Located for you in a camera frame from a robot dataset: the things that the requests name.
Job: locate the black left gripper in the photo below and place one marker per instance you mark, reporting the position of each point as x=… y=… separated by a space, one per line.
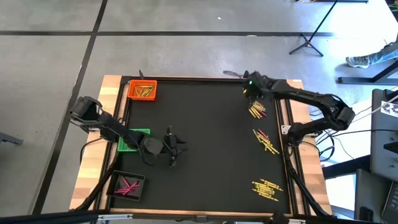
x=158 y=146

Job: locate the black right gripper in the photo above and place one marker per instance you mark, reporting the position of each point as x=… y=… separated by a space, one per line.
x=259 y=85

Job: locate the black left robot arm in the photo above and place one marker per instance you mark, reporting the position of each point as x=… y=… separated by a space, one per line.
x=118 y=130

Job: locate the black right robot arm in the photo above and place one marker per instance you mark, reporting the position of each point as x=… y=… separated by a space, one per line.
x=311 y=98

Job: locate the green plastic basket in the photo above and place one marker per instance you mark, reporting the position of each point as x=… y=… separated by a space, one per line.
x=124 y=146

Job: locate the orange plastic basket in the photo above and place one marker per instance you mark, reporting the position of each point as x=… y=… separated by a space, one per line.
x=142 y=98

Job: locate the black plastic tray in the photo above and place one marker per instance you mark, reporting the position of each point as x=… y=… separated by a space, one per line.
x=138 y=196

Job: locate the black tripod stand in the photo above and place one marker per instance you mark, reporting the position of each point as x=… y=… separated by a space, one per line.
x=307 y=41

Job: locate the black desk leg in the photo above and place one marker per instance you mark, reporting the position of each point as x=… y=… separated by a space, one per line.
x=357 y=80

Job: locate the person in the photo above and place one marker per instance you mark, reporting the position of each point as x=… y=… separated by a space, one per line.
x=357 y=60

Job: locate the white printed paper tag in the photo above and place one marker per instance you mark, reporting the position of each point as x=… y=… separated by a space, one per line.
x=390 y=109

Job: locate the black rig beam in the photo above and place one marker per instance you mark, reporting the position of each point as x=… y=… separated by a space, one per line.
x=46 y=217

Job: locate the grey desk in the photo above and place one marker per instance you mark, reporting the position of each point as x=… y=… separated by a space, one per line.
x=382 y=149

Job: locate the grey cabinet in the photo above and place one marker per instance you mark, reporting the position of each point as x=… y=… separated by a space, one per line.
x=370 y=193

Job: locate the grey floor object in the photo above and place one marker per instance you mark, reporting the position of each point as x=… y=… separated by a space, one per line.
x=9 y=138

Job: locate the grey laptop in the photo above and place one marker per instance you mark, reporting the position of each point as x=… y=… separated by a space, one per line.
x=393 y=202

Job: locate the black camera post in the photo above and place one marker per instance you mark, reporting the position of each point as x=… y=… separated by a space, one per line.
x=141 y=75
x=247 y=74

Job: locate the black table edge frame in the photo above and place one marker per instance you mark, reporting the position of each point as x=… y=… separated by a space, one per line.
x=202 y=78

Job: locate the white metal bracket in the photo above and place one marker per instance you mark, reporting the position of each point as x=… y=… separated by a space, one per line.
x=285 y=129

